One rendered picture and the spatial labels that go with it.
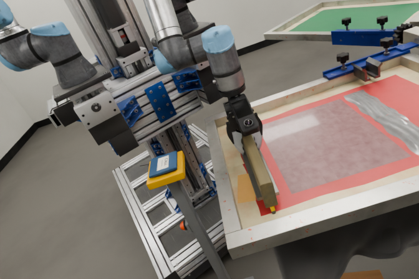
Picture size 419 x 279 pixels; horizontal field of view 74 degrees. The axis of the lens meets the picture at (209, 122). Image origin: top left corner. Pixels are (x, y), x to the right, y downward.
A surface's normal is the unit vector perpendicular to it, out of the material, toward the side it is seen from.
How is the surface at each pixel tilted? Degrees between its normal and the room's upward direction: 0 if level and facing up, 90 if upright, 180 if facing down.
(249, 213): 0
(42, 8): 90
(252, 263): 0
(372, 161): 0
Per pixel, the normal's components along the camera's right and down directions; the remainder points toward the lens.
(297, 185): -0.32, -0.81
